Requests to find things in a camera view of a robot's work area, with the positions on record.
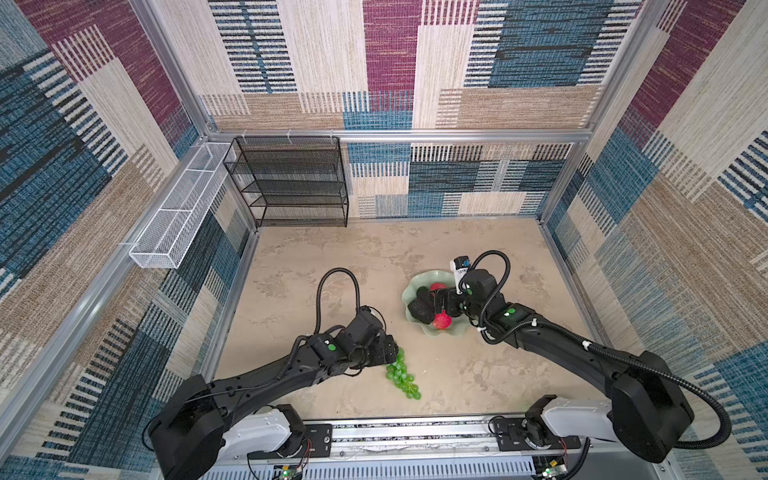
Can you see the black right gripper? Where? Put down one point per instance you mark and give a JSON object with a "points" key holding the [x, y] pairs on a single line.
{"points": [[437, 302]]}

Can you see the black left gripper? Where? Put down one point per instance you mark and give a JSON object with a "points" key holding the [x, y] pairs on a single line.
{"points": [[380, 355]]}

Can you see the green fake grape bunch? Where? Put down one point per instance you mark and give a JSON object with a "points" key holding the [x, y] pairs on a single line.
{"points": [[398, 373]]}

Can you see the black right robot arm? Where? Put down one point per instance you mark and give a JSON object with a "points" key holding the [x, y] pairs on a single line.
{"points": [[647, 413]]}

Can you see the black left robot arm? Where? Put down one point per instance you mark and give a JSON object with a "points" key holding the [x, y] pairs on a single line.
{"points": [[188, 433]]}

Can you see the mint green wavy fruit bowl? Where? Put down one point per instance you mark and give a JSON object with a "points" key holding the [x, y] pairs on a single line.
{"points": [[459, 324]]}

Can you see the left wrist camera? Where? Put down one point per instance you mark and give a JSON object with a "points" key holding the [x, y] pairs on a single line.
{"points": [[360, 333]]}

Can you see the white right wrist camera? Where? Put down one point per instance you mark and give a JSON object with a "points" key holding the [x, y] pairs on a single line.
{"points": [[459, 267]]}

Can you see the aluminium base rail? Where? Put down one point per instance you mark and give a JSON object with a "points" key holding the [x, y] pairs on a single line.
{"points": [[443, 447]]}

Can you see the black wire mesh shelf rack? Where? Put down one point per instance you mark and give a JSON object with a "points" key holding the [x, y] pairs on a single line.
{"points": [[290, 181]]}

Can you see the white wire mesh wall basket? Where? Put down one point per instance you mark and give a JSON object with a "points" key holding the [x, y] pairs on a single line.
{"points": [[165, 241]]}

